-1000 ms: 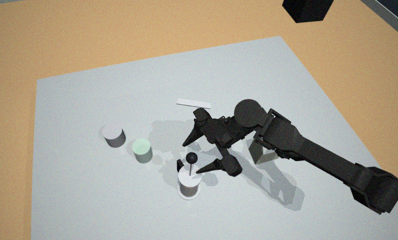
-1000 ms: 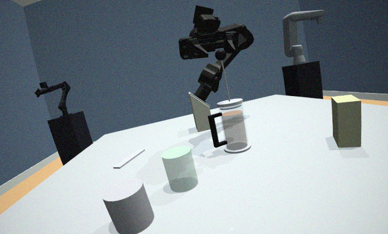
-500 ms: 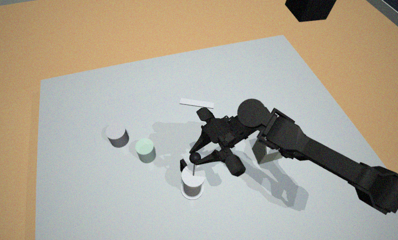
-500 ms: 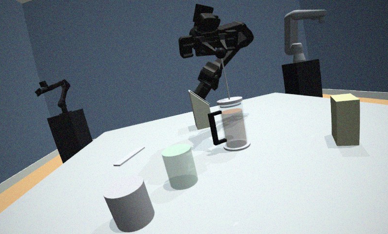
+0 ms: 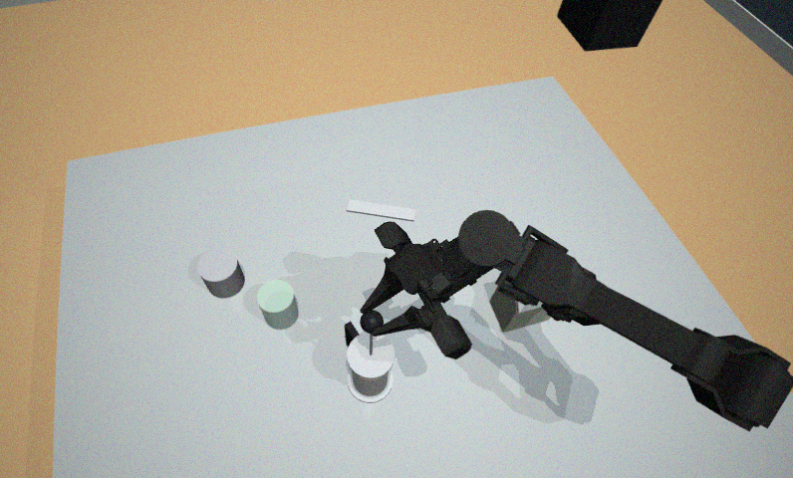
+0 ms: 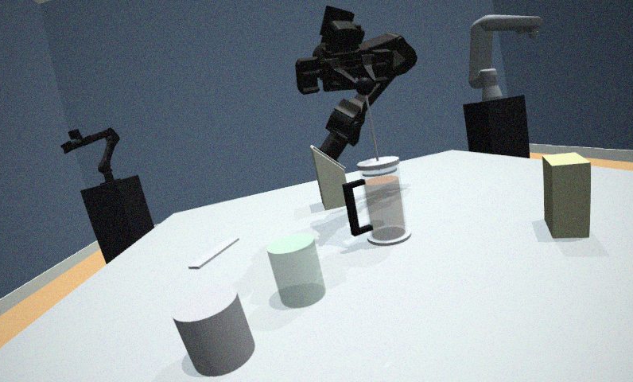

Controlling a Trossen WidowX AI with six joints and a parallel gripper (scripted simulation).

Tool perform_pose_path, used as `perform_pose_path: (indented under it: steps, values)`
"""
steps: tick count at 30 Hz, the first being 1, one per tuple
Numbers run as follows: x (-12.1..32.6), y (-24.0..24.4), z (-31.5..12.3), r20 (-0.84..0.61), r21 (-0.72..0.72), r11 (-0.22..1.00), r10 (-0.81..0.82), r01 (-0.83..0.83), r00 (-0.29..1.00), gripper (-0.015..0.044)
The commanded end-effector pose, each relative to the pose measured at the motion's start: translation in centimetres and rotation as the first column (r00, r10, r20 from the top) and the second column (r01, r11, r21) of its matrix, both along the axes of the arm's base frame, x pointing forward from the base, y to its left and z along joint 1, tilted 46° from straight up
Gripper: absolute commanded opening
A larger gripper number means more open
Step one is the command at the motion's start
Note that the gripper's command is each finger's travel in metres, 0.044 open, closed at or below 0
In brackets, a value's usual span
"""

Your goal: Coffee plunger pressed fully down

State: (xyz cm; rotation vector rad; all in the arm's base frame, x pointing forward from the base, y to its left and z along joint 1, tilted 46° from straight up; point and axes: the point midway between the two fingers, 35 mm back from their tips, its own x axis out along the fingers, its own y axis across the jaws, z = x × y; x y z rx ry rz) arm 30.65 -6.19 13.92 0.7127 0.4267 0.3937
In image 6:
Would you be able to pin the glass french press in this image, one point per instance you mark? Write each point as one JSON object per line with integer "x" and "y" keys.
{"x": 382, "y": 190}

